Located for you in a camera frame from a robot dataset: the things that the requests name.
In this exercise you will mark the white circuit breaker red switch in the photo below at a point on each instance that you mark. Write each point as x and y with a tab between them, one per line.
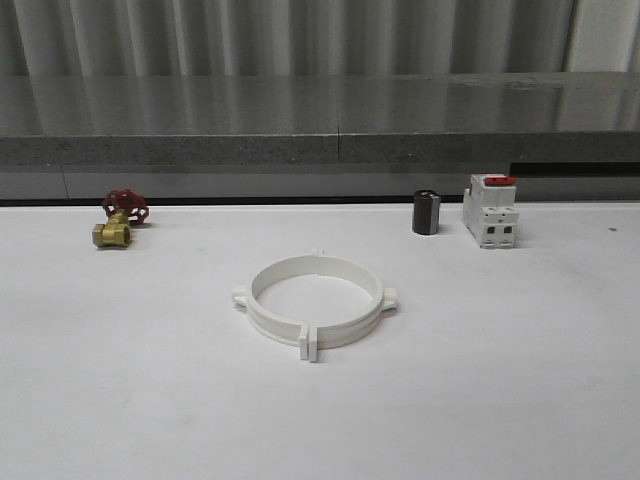
488	210

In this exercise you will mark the brass valve red handwheel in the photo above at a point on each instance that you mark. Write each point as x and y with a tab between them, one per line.
124	209

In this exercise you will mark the grey stone counter ledge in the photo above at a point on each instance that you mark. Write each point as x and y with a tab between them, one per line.
444	123

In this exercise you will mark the dark brown cylindrical capacitor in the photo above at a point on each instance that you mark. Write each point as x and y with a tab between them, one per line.
426	208

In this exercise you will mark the white half pipe clamp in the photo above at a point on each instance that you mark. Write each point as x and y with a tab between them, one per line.
348	306
276	327

